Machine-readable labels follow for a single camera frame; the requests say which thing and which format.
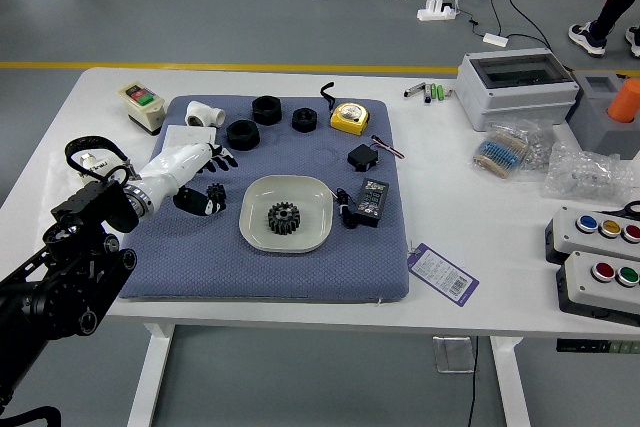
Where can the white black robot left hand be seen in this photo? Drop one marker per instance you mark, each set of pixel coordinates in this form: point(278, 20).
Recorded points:
point(172, 167)

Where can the small black gear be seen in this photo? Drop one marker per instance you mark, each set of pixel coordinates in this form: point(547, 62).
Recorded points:
point(216, 191)

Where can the big black gear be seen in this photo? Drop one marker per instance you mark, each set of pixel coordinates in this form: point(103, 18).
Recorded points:
point(284, 219)

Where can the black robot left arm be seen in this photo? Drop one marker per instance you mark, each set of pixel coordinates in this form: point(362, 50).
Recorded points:
point(75, 257)

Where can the big black hex nut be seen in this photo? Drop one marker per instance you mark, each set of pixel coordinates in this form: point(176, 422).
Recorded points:
point(242, 136)
point(266, 111)

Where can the small black hex nut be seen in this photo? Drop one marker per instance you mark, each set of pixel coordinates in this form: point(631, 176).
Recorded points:
point(304, 121)

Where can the silver box under table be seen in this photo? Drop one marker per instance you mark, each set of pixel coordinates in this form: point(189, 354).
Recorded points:
point(453, 354)

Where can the grey distribution box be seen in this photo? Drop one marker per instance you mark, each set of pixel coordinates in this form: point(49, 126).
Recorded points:
point(520, 97)

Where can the blue-yellow-red button box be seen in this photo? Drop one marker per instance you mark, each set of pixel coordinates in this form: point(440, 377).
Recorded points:
point(570, 232)

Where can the red-green button box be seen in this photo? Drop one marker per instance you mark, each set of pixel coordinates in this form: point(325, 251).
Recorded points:
point(585, 287)

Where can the white pipe tee fitting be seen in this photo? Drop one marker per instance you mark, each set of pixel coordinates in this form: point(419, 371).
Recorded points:
point(200, 112)

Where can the white labelled adapter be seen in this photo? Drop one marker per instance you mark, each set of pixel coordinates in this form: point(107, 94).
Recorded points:
point(100, 165)

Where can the clear plastic bag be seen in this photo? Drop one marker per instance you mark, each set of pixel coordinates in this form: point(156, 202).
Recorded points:
point(57, 172)

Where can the blue-grey padded mat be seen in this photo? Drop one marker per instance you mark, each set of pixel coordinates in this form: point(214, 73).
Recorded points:
point(250, 272)

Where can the white square plate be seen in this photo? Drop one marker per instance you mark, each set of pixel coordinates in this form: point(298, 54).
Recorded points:
point(305, 197)

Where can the yellow tape measure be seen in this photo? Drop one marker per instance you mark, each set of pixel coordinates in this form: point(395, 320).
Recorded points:
point(349, 118)

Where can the black digital meter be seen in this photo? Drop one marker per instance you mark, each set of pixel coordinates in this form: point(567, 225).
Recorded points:
point(371, 201)

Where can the white table leg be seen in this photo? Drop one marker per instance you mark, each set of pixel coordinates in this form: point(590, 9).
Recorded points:
point(150, 377)
point(512, 387)

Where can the silver metal stick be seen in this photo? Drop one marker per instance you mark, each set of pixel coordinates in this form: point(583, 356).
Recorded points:
point(414, 90)

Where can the green battery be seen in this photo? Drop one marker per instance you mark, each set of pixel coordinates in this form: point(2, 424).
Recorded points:
point(435, 92)
point(442, 92)

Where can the purple label tag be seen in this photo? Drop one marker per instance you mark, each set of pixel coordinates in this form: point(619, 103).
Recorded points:
point(442, 274)

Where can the white power strip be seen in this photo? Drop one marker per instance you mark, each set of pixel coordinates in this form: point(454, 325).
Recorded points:
point(435, 13)

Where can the bag of resistors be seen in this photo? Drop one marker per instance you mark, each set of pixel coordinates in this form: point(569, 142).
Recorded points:
point(500, 149)

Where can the white power adapter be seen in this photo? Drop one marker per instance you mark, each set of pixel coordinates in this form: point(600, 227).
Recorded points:
point(495, 39)

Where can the bag of screws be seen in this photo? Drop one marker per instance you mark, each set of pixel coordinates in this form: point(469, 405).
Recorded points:
point(540, 152)

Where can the bubble wrap bag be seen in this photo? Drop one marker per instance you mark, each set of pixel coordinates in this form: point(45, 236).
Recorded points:
point(585, 172)

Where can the grey plastic block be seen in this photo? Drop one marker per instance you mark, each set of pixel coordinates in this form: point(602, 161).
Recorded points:
point(595, 117)

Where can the orange cylinder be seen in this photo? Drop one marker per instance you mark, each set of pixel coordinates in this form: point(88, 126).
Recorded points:
point(625, 102)

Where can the black scissors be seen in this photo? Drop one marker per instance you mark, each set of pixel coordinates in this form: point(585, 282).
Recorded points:
point(631, 208)

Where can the table height control panel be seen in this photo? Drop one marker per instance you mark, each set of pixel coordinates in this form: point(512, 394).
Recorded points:
point(597, 346)

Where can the white wall switch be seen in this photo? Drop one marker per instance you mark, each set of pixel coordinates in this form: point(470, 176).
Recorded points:
point(190, 135)

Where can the beige red-green switch box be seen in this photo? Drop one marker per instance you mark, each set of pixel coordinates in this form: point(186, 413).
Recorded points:
point(142, 107)

